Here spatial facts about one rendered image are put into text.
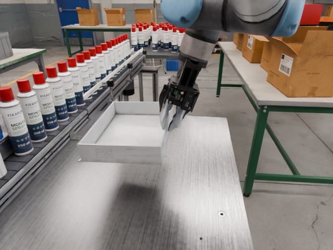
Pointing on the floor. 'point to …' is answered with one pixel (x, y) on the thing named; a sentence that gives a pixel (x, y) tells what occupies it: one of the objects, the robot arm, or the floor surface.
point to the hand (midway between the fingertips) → (167, 125)
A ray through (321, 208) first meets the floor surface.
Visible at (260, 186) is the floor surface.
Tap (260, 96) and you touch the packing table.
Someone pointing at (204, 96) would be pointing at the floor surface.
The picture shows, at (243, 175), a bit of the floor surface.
